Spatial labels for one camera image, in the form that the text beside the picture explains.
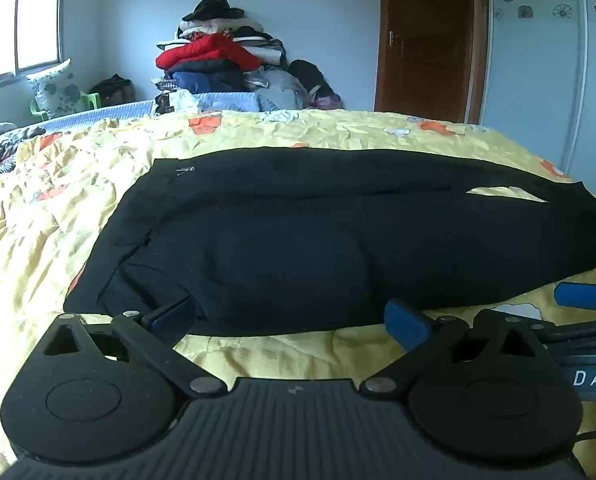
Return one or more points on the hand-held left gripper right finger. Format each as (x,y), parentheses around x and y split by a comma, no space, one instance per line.
(407,324)

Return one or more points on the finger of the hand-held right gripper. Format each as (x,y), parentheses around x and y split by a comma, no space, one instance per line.
(583,296)
(578,336)

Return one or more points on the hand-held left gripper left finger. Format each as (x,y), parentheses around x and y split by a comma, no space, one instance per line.
(170,316)

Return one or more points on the black pants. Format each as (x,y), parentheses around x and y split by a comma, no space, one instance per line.
(303,250)

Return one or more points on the yellow patterned bedspread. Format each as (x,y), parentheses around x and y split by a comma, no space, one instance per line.
(52,220)

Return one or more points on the blue striped bed sheet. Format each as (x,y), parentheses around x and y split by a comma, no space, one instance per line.
(217,101)

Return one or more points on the green plastic chair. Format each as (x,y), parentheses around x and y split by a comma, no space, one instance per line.
(90,100)

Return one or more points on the white wardrobe with flower stickers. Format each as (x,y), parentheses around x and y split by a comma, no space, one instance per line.
(538,70)

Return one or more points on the dark bag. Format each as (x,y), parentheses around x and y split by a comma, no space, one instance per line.
(112,90)

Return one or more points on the pile of clothes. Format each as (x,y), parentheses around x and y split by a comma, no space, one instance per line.
(217,77)

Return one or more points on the floral pillow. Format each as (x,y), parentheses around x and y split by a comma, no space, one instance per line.
(57,87)

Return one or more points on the black backpack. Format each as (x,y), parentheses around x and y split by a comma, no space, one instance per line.
(308,77)

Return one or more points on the red jacket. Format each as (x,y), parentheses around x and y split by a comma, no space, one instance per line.
(207,52)

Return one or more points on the brown wooden door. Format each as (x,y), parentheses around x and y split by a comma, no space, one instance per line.
(428,35)

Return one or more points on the window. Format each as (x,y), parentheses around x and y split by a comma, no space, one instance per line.
(32,25)

